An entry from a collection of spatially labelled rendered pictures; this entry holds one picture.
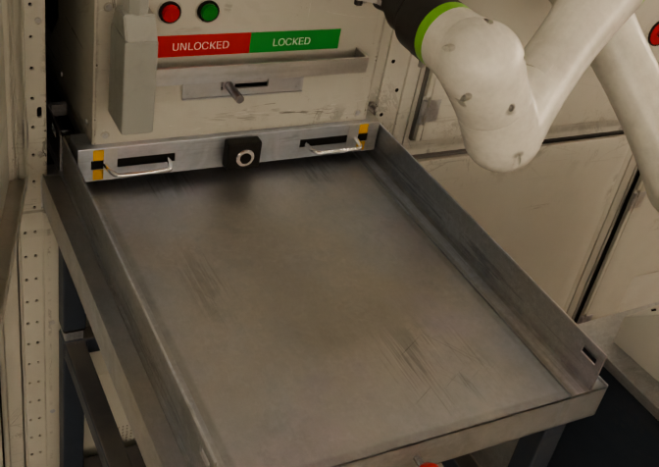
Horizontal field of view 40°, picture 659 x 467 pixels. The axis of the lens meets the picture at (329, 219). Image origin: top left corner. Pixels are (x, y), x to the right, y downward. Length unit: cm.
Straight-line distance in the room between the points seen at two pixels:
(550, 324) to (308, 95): 56
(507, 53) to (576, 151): 97
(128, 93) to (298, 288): 37
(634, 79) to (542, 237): 68
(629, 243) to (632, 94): 89
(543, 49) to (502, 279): 35
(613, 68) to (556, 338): 50
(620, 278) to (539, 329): 117
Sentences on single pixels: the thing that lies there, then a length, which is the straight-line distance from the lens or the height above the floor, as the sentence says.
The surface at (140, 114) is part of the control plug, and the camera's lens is 130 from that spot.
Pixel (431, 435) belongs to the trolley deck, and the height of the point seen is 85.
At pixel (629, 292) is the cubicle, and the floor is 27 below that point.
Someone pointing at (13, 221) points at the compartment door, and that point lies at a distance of 141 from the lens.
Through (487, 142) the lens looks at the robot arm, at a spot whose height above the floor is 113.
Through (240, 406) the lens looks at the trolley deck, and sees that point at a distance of 113.
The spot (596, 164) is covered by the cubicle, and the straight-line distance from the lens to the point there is 213.
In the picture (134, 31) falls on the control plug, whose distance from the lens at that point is 124.
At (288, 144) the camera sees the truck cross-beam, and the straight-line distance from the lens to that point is 155.
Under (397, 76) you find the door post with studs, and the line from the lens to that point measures 167.
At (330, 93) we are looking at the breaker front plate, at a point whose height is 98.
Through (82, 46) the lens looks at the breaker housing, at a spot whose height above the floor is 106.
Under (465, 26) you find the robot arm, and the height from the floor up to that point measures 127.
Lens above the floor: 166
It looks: 34 degrees down
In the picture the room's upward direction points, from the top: 12 degrees clockwise
